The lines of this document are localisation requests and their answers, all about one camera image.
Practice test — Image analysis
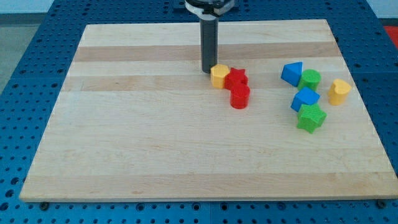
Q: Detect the red circle block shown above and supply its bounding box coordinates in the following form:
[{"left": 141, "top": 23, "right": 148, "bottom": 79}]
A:
[{"left": 229, "top": 83, "right": 251, "bottom": 109}]

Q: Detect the red star block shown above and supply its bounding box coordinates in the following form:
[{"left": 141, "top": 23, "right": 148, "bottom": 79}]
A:
[{"left": 224, "top": 67, "right": 248, "bottom": 90}]

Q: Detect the green star block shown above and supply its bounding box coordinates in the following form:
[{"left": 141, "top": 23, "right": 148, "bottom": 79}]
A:
[{"left": 297, "top": 103, "right": 327, "bottom": 134}]

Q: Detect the green circle block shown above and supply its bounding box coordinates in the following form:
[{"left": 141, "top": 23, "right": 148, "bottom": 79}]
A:
[{"left": 297, "top": 69, "right": 322, "bottom": 91}]

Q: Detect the yellow hexagon block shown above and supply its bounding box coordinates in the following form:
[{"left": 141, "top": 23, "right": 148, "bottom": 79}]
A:
[{"left": 210, "top": 64, "right": 229, "bottom": 89}]

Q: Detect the wooden board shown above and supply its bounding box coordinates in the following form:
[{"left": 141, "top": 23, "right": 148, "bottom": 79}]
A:
[{"left": 20, "top": 19, "right": 397, "bottom": 202}]

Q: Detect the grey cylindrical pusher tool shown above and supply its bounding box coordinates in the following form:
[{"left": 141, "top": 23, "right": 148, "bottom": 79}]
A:
[{"left": 200, "top": 19, "right": 218, "bottom": 73}]

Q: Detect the blue triangle block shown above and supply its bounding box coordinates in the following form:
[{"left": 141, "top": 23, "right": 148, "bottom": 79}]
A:
[{"left": 280, "top": 62, "right": 303, "bottom": 87}]

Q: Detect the blue cube block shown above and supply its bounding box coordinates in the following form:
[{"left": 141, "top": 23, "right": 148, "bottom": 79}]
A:
[{"left": 290, "top": 87, "right": 320, "bottom": 112}]

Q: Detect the yellow heart block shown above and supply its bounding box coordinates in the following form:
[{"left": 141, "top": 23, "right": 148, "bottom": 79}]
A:
[{"left": 328, "top": 78, "right": 352, "bottom": 106}]

